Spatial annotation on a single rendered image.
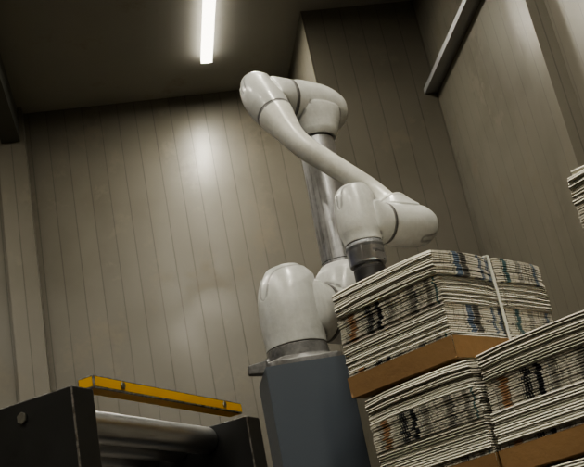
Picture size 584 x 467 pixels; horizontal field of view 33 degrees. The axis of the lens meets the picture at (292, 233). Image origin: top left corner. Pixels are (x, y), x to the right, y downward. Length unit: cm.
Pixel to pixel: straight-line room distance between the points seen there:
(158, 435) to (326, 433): 72
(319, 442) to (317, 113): 93
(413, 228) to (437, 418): 63
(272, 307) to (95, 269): 854
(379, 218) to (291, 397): 47
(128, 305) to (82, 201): 132
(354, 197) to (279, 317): 35
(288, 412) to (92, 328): 845
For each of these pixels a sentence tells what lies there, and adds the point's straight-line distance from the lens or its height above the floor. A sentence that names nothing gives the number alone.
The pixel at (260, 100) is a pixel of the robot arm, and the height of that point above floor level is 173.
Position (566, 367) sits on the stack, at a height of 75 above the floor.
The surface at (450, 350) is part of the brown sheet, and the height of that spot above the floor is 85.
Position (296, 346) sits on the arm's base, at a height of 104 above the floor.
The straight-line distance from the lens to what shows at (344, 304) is 210.
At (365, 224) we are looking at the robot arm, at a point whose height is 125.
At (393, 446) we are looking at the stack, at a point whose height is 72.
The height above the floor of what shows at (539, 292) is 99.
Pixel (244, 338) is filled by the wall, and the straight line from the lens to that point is 1068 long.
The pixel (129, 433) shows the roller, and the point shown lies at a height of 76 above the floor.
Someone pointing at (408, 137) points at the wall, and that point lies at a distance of 1015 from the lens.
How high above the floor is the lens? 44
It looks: 21 degrees up
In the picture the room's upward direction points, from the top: 11 degrees counter-clockwise
